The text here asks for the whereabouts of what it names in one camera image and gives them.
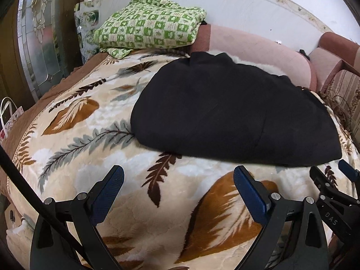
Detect pink bed headboard cushion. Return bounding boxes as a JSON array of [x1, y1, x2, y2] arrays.
[[190, 25, 359, 93]]

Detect leaf pattern fleece blanket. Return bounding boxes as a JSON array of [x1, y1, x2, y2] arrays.
[[2, 50, 359, 269]]

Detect green checkered folded quilt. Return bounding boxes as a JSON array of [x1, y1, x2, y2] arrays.
[[93, 0, 206, 59]]

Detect striped beige side cushion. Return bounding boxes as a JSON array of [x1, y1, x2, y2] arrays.
[[320, 70, 359, 149]]

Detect white paper shopping bag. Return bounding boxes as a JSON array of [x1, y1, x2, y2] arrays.
[[1, 96, 24, 143]]

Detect dark navy hooded coat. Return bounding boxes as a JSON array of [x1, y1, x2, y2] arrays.
[[130, 52, 342, 167]]

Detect black cable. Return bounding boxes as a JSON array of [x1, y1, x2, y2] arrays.
[[0, 146, 93, 270]]

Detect glass panel door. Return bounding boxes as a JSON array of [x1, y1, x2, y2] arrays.
[[16, 0, 83, 101]]

